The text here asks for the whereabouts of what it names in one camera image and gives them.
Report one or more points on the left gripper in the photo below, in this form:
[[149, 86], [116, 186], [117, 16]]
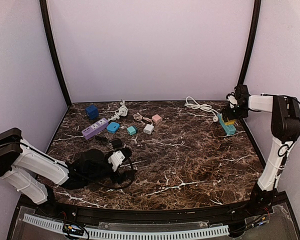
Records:
[[121, 173]]

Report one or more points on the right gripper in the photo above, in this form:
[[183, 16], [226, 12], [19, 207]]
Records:
[[230, 114]]

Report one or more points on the yellow cube socket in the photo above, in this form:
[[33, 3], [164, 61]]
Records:
[[230, 122]]

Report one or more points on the teal power strip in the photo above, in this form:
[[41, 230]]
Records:
[[229, 129]]

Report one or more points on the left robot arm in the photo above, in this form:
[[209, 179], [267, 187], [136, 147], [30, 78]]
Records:
[[18, 159]]

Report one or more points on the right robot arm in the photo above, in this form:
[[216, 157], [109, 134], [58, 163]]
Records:
[[285, 130]]

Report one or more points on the black plug adapter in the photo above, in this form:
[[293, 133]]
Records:
[[116, 143]]

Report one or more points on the small teal plug adapter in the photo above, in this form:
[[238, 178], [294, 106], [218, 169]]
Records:
[[132, 130]]

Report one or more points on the blue flat adapter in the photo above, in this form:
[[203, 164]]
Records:
[[113, 127]]

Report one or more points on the purple power strip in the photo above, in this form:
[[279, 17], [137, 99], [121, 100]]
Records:
[[95, 128]]

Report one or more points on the white charger cube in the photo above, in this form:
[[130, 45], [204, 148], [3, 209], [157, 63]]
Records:
[[148, 129]]

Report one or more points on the pink charger cube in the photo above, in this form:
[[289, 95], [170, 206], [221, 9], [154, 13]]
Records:
[[156, 118]]

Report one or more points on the dark blue cube socket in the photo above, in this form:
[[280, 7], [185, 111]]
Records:
[[92, 112]]

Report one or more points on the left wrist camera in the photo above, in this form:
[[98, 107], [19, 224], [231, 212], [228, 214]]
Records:
[[117, 157]]

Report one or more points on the white slotted cable duct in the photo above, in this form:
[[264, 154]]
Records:
[[124, 231]]

